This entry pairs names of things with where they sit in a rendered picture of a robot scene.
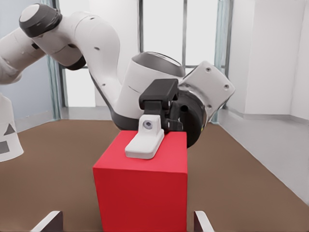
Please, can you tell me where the red wooden cube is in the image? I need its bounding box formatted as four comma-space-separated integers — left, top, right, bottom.
92, 130, 189, 232

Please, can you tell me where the silver frame post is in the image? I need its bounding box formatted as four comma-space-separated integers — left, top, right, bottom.
46, 0, 61, 121
209, 0, 234, 125

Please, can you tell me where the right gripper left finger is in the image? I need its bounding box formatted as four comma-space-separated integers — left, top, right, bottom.
30, 210, 64, 232

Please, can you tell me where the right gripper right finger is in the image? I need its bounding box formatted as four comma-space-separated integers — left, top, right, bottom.
193, 210, 213, 232

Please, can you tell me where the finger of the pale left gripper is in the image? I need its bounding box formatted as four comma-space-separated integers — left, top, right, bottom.
124, 101, 168, 160

